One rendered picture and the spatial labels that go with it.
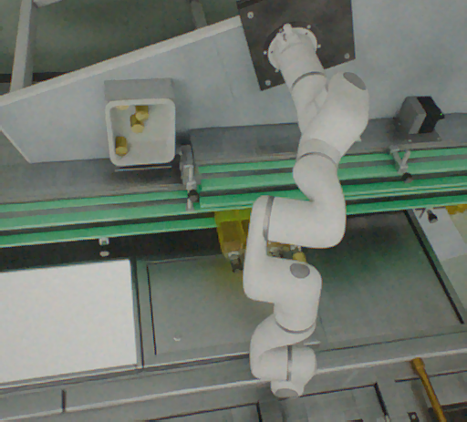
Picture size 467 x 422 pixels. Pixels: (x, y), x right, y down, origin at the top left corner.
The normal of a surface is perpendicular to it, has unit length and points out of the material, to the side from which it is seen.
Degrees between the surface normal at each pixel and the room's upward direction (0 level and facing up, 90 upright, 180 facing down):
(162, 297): 90
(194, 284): 90
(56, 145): 0
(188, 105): 0
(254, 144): 90
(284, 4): 2
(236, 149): 90
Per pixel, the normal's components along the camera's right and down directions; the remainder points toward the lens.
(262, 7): 0.21, 0.76
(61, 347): 0.09, -0.66
